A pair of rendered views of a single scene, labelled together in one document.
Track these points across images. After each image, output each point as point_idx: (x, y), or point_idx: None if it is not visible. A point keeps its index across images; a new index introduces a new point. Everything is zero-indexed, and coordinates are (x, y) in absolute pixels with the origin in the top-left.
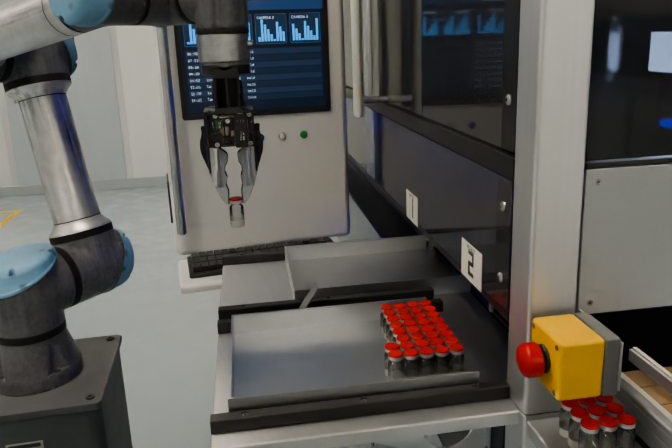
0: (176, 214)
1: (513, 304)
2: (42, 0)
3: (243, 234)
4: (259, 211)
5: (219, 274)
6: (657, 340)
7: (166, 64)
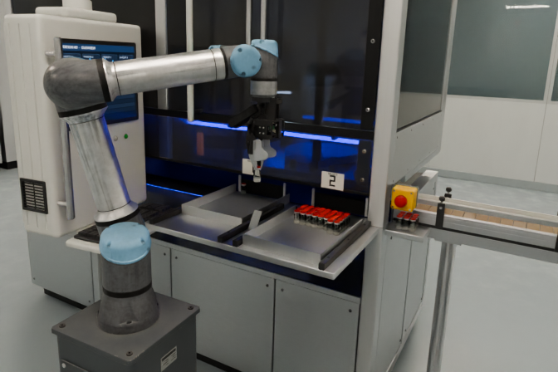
0: (69, 203)
1: (374, 188)
2: (215, 61)
3: (95, 212)
4: None
5: None
6: None
7: None
